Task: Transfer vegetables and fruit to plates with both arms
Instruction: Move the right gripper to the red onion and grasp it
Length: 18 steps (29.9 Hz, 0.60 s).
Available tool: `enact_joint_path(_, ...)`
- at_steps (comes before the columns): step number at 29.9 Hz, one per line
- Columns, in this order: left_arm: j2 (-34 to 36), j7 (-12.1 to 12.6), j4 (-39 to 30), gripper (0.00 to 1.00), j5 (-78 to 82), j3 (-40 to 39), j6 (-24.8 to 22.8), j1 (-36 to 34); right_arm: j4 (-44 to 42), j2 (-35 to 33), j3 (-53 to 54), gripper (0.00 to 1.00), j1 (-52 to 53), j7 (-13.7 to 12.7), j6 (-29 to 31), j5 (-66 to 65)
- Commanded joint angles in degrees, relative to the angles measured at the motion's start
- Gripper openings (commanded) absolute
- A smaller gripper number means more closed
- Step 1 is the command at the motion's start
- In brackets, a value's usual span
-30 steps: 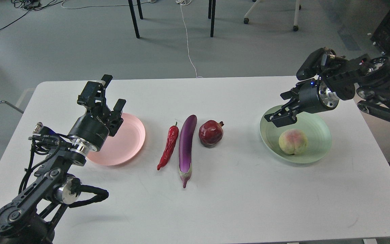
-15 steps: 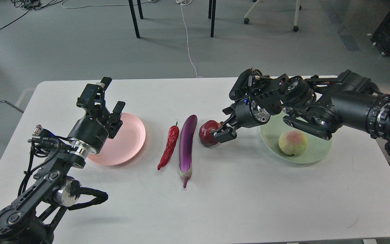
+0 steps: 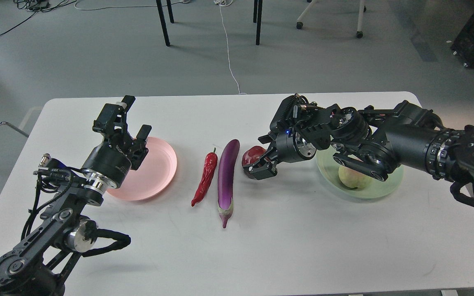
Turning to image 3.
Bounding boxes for black table legs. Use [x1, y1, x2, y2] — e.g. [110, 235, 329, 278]
[156, 0, 174, 47]
[252, 0, 263, 46]

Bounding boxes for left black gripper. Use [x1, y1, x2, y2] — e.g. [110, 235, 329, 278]
[81, 95, 152, 190]

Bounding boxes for white chair base wheels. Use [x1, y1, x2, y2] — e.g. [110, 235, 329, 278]
[296, 0, 366, 39]

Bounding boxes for green pink peach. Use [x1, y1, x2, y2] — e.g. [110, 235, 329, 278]
[337, 166, 373, 190]

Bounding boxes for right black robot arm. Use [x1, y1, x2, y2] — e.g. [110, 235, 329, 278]
[243, 94, 474, 207]

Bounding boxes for red chili pepper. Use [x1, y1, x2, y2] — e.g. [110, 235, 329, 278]
[191, 148, 218, 207]

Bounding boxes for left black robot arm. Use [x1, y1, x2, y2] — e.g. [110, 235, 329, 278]
[0, 95, 152, 296]

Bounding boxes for white floor cable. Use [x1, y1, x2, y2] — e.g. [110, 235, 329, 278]
[214, 0, 247, 95]

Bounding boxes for pink plate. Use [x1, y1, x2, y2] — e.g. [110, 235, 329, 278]
[107, 137, 177, 201]

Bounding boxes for black floor cables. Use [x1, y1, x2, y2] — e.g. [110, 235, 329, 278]
[0, 0, 77, 51]

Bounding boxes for black table legs right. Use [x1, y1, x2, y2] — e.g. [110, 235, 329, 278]
[252, 0, 263, 46]

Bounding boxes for purple eggplant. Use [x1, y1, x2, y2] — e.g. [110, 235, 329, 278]
[217, 139, 239, 229]

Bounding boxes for red pomegranate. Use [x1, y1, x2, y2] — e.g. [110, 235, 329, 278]
[241, 146, 266, 179]

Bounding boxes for green plate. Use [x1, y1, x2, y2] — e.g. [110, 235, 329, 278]
[314, 148, 403, 202]

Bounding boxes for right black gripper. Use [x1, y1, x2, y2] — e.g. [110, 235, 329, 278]
[245, 131, 317, 180]

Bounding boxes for black table legs left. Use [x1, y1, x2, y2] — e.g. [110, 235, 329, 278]
[156, 0, 174, 47]

